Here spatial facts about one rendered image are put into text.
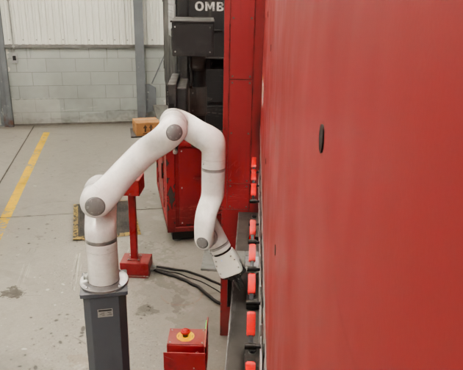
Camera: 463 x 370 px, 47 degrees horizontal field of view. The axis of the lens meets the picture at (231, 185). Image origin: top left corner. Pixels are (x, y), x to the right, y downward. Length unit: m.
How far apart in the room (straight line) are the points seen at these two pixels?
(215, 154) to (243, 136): 1.07
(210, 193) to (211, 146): 0.18
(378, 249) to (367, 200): 0.02
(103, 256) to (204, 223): 0.41
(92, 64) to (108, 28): 0.62
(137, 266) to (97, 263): 2.13
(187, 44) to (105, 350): 1.71
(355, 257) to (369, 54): 0.08
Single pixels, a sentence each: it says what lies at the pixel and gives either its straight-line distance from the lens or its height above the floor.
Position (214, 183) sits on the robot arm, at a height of 1.42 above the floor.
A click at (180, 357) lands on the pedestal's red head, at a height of 0.79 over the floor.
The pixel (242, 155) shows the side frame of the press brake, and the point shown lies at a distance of 3.05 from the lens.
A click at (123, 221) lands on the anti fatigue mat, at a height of 0.01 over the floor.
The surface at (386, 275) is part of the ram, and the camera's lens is 0.17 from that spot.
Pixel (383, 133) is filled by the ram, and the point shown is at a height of 2.04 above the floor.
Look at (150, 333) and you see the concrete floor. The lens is 3.63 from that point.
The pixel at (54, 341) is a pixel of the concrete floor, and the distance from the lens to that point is 3.68.
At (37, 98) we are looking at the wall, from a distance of 9.32.
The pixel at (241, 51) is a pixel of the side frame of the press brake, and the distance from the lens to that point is 2.94.
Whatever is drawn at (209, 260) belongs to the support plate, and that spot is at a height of 1.00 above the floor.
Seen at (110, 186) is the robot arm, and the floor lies 1.43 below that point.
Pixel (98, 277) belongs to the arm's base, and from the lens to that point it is 2.14.
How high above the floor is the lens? 2.08
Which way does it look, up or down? 20 degrees down
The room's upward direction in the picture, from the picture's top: 1 degrees clockwise
